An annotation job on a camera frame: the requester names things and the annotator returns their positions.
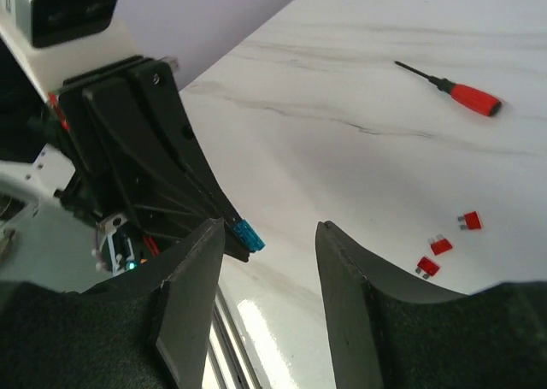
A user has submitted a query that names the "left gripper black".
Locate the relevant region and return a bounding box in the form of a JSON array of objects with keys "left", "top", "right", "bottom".
[{"left": 31, "top": 56, "right": 250, "bottom": 274}]

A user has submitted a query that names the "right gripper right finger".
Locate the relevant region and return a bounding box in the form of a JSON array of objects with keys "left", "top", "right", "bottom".
[{"left": 315, "top": 221, "right": 461, "bottom": 388}]

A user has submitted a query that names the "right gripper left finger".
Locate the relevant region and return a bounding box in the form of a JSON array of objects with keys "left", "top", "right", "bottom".
[{"left": 83, "top": 220, "right": 225, "bottom": 388}]

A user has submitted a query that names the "blue fuse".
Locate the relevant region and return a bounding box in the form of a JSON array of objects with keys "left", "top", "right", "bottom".
[{"left": 233, "top": 220, "right": 266, "bottom": 252}]

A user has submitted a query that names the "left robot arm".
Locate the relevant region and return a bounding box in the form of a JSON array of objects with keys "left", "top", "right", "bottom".
[{"left": 1, "top": 47, "right": 262, "bottom": 286}]

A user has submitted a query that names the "red fuse lower left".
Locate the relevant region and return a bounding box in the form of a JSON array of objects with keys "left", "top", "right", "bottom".
[{"left": 415, "top": 256, "right": 440, "bottom": 280}]

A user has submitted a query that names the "red fuse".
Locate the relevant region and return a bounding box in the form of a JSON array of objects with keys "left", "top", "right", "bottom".
[
  {"left": 457, "top": 210, "right": 482, "bottom": 231},
  {"left": 428, "top": 235, "right": 453, "bottom": 256},
  {"left": 415, "top": 256, "right": 440, "bottom": 280}
]

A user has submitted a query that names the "red fuse middle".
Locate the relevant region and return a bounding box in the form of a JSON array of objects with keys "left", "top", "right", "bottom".
[{"left": 428, "top": 235, "right": 453, "bottom": 256}]

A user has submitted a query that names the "red fuse upper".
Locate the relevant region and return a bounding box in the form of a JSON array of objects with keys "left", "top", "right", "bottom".
[{"left": 457, "top": 210, "right": 482, "bottom": 231}]

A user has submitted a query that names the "aluminium front rail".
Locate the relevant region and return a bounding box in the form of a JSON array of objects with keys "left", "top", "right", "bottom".
[{"left": 202, "top": 287, "right": 262, "bottom": 389}]

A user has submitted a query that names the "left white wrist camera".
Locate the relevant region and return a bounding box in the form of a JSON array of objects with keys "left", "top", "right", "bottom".
[{"left": 1, "top": 0, "right": 140, "bottom": 104}]

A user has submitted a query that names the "red handled screwdriver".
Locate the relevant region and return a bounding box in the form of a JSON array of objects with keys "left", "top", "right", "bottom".
[{"left": 394, "top": 61, "right": 503, "bottom": 117}]

